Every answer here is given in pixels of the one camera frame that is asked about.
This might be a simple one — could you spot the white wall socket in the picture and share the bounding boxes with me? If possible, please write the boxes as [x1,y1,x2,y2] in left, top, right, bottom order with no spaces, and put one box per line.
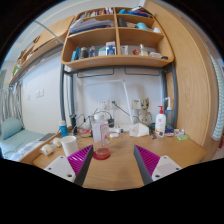
[130,98,142,110]
[99,99,110,110]
[109,98,120,109]

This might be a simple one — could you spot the wooden shelf unit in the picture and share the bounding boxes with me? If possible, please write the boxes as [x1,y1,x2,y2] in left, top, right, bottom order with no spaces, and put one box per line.
[60,6,175,71]

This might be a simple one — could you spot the blue white spray bottle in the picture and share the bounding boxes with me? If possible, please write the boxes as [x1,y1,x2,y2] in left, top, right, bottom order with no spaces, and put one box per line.
[163,96,174,128]

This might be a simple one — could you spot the clear pink drink bottle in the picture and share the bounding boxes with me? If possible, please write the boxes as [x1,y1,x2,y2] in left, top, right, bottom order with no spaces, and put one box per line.
[90,113,111,148]

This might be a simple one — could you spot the wrapped round snack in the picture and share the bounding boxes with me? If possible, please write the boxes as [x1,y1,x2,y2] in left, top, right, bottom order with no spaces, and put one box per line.
[51,137,63,148]
[40,143,54,156]

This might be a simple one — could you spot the small green object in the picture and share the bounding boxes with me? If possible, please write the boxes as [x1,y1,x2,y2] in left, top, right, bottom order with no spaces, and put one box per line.
[176,133,190,141]

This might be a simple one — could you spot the black cylindrical device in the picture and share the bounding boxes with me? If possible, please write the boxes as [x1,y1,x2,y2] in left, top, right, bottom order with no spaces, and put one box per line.
[69,113,78,134]

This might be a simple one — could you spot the white paper cup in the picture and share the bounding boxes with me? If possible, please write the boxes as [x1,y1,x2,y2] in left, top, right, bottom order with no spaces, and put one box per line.
[60,135,79,158]

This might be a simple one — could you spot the white folded mask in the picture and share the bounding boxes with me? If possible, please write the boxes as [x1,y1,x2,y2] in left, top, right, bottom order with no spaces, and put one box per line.
[128,122,150,138]

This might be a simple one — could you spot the blue white tube bottle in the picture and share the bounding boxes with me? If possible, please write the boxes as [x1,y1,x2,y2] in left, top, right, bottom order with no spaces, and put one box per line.
[58,120,69,138]

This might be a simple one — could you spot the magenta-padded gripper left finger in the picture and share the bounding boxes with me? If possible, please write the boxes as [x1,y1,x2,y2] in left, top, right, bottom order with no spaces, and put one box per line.
[43,144,95,187]

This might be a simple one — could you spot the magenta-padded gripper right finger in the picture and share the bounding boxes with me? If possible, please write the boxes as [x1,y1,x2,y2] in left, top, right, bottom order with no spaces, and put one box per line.
[133,144,183,186]

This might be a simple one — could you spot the white red pump bottle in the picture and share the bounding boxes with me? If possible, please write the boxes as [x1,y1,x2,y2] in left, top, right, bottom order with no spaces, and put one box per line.
[154,105,167,138]

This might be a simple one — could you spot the teal pillow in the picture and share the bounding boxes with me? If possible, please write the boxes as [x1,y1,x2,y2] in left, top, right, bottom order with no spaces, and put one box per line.
[0,116,24,141]

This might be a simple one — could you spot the wooden tree figurine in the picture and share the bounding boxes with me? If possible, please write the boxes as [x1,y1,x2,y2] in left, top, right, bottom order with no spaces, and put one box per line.
[138,97,153,127]

